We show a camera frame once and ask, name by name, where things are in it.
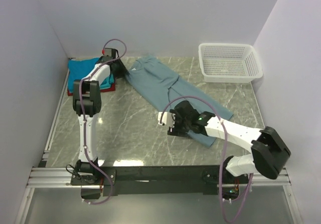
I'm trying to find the black base beam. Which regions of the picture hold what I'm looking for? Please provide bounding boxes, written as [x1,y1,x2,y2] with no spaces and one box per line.
[70,165,236,197]

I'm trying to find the white plastic basket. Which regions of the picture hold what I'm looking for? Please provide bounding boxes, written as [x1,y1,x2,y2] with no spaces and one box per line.
[198,43,263,83]

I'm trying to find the grey-blue t-shirt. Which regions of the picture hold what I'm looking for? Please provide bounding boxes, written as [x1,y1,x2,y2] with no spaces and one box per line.
[124,55,234,149]

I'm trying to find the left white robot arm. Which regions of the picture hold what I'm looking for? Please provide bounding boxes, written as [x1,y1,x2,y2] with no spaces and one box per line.
[70,48,128,185]

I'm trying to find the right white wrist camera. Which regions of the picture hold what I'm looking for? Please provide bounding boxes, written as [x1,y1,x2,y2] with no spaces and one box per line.
[157,112,175,128]

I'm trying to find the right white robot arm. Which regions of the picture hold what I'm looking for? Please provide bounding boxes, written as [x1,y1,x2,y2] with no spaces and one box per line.
[157,100,291,183]

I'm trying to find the folded blue t-shirt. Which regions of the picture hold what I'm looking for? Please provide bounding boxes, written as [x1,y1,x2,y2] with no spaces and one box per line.
[67,57,99,96]

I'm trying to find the folded teal t-shirt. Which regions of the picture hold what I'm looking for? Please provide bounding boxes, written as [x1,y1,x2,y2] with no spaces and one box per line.
[100,74,115,90]

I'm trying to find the folded dark red t-shirt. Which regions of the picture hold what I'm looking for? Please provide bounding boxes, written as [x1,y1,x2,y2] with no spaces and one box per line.
[67,83,115,96]

